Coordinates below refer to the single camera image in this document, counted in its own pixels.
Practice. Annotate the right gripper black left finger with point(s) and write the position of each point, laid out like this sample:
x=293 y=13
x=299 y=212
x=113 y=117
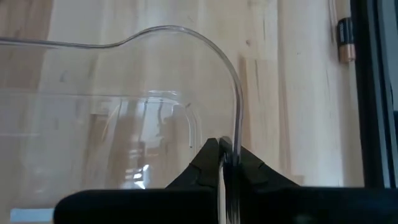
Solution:
x=192 y=199

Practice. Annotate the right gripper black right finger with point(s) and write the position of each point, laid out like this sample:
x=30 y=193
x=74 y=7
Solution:
x=280 y=202

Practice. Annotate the clear plastic container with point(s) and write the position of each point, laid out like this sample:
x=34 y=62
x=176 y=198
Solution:
x=124 y=93

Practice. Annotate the pale blue tape piece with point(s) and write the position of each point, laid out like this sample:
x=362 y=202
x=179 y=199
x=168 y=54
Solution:
x=31 y=215

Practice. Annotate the black copper battery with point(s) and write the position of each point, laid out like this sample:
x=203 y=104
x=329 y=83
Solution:
x=345 y=40

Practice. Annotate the black table frame rail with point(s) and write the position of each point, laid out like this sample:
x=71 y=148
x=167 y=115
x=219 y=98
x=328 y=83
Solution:
x=363 y=93

